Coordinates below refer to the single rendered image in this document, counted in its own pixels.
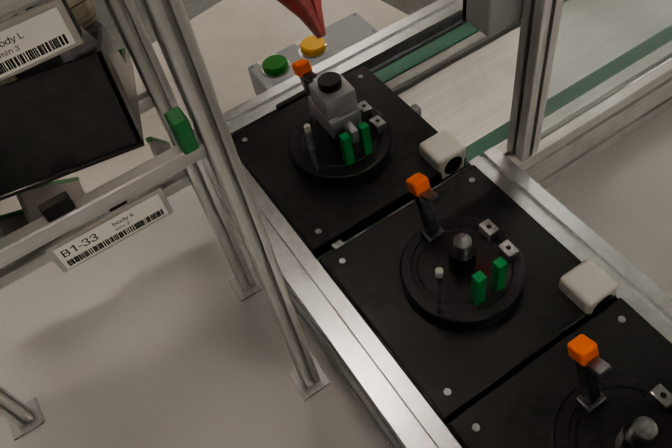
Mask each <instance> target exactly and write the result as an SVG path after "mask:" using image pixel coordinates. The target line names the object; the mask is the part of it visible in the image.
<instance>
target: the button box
mask: <svg viewBox="0 0 672 448"><path fill-rule="evenodd" d="M325 31H326V35H325V36H324V37H322V38H323V39H324V40H325V45H326V47H325V50H324V51H323V52H322V53H321V54H319V55H315V56H307V55H305V54H303V53H302V52H301V48H300V43H301V41H302V40H303V39H305V38H306V37H305V38H303V39H301V40H299V41H297V42H295V43H294V44H292V45H290V46H288V47H286V48H284V49H282V50H280V51H278V52H276V53H274V54H272V55H282V56H284V57H286V59H287V61H288V69H287V70H286V71H285V72H284V73H282V74H280V75H277V76H270V75H267V74H266V73H265V72H264V70H263V67H262V63H263V61H264V60H265V59H266V58H267V57H266V58H264V59H262V60H260V61H258V62H257V63H255V64H253V65H251V66H249V67H248V71H249V74H250V77H251V81H252V84H253V87H254V91H255V94H256V95H259V94H261V93H263V92H265V91H266V90H268V89H270V88H272V87H274V86H276V85H278V84H280V83H282V82H284V81H285V80H287V79H289V78H291V77H293V76H295V73H294V70H293V67H292V64H293V63H294V62H296V61H298V60H300V59H302V58H304V59H306V60H308V61H309V62H310V65H311V67H312V66H314V65H316V64H318V63H320V62H322V61H323V60H325V59H327V58H329V57H331V56H333V55H335V54H337V53H339V52H341V51H342V50H344V49H346V48H348V47H350V46H352V45H354V44H356V43H358V42H360V41H361V40H363V39H365V38H367V37H369V36H371V35H373V34H375V33H377V32H378V31H377V30H376V29H375V28H374V27H373V26H371V25H370V24H369V23H368V22H367V21H365V20H364V19H363V18H362V17H361V16H360V15H358V14H357V13H353V14H351V15H349V16H347V17H345V18H343V19H341V20H339V21H337V22H335V23H333V24H331V25H329V26H327V27H325Z"/></svg>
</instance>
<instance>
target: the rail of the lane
mask: <svg viewBox="0 0 672 448"><path fill-rule="evenodd" d="M462 14H463V0H437V1H435V2H434V3H432V4H430V5H428V6H426V7H424V8H422V9H420V10H418V11H416V12H415V13H413V14H411V15H409V16H407V17H405V18H403V19H401V20H399V21H397V22H396V23H394V24H392V25H390V26H388V27H386V28H384V29H382V30H380V31H378V32H377V33H375V34H373V35H371V36H369V37H367V38H365V39H363V40H361V41H360V42H358V43H356V44H354V45H352V46H350V47H348V48H346V49H344V50H342V51H341V52H339V53H337V54H335V55H333V56H331V57H329V58H327V59H325V60H323V61H322V62H320V63H318V64H316V65H314V66H312V67H311V68H312V72H315V73H316V74H317V77H316V78H314V79H313V81H316V80H318V78H319V76H320V75H322V74H323V73H326V72H334V71H338V72H339V73H340V74H341V75H342V76H345V75H347V74H348V73H350V72H352V71H354V70H356V69H358V68H360V67H361V66H363V65H365V66H366V67H367V68H368V69H369V70H370V71H371V72H372V73H375V72H377V71H379V70H380V69H382V68H384V67H386V66H388V65H390V64H392V63H393V62H395V61H397V60H399V59H401V58H403V57H404V56H406V55H408V54H410V53H412V52H414V51H415V50H417V49H419V48H421V47H423V46H425V45H426V44H428V43H430V42H432V41H434V40H436V39H437V38H439V37H441V36H443V35H445V34H447V33H448V32H450V31H452V30H454V29H456V28H458V27H459V26H461V25H463V24H465V23H467V21H463V20H462ZM304 97H306V94H305V91H304V88H303V86H302V83H301V80H300V78H299V76H297V75H295V76H293V77H291V78H289V79H287V80H285V81H284V82H282V83H280V84H278V85H276V86H274V87H272V88H270V89H268V90H266V91H265V92H263V93H261V94H259V95H257V96H255V97H253V98H251V99H249V100H248V101H246V102H244V103H242V104H240V105H238V106H236V107H234V108H232V109H230V110H229V111H227V112H225V113H223V114H224V117H225V120H226V122H227V125H228V128H229V131H230V133H231V136H233V135H235V134H237V133H239V132H241V131H243V130H244V129H246V128H248V127H250V126H252V125H254V124H256V123H257V122H259V121H261V120H263V119H265V118H267V117H269V116H270V115H272V114H274V113H276V112H278V111H280V110H282V109H283V108H285V107H287V106H289V105H291V104H293V103H295V102H296V101H298V100H300V99H302V98H304Z"/></svg>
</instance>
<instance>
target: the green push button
mask: <svg viewBox="0 0 672 448"><path fill-rule="evenodd" d="M262 67H263V70H264V72H265V73H266V74H267V75H270V76H277V75H280V74H282V73H284V72H285V71H286V70H287V69H288V61H287V59H286V57H284V56H282V55H271V56H269V57H267V58H266V59H265V60H264V61H263V63H262Z"/></svg>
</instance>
